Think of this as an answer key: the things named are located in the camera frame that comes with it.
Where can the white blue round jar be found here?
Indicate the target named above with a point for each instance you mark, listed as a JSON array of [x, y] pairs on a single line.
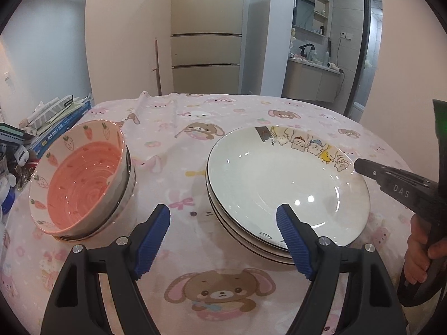
[[6, 200]]

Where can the dark framed glass door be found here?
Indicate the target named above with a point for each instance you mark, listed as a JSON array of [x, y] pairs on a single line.
[[373, 24]]

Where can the white hair dryer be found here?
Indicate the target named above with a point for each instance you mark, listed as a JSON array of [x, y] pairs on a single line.
[[331, 64]]

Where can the grey striped book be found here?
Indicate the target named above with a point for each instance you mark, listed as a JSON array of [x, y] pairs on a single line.
[[52, 106]]

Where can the white plush toy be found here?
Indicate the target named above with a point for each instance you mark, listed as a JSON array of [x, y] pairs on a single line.
[[293, 38]]

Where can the pink cartoon printed tablecloth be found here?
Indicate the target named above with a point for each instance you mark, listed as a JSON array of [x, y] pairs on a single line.
[[216, 286]]

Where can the green book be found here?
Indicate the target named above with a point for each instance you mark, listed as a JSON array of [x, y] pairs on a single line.
[[75, 110]]

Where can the white remote control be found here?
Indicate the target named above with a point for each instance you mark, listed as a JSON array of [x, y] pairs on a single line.
[[22, 157]]

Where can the black hanging hair tool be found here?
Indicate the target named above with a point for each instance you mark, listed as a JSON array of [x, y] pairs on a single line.
[[329, 45]]

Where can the black faucet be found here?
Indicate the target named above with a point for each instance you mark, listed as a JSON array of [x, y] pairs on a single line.
[[305, 50]]

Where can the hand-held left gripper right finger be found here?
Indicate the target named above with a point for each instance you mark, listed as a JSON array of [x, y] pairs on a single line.
[[293, 240]]

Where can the wooden broom stick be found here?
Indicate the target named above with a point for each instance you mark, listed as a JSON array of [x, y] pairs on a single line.
[[157, 66]]

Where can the white wall socket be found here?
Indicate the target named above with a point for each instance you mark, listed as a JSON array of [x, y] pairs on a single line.
[[345, 36]]

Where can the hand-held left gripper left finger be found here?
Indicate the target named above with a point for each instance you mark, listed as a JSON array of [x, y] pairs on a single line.
[[152, 240]]

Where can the blue-grey patterned case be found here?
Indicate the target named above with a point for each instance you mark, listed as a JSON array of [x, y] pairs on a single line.
[[10, 131]]

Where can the person's right hand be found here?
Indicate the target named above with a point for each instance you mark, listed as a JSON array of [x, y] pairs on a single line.
[[417, 251]]

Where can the beige refrigerator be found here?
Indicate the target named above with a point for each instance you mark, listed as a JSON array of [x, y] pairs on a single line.
[[206, 52]]

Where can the cartoon animal print plate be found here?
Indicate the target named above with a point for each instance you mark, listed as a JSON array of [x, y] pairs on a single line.
[[228, 224], [279, 174]]

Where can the beige vanity cabinet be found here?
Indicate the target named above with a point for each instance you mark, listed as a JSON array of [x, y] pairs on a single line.
[[307, 80]]

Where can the white plate with lettering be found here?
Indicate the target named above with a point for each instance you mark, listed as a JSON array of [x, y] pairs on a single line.
[[244, 241]]

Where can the blue book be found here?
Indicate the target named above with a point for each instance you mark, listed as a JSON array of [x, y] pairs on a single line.
[[59, 136]]

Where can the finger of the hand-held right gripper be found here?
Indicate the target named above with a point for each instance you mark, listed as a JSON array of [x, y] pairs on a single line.
[[368, 169]]

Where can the bathroom mirror cabinet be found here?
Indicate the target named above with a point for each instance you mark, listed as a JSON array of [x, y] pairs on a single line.
[[305, 10]]

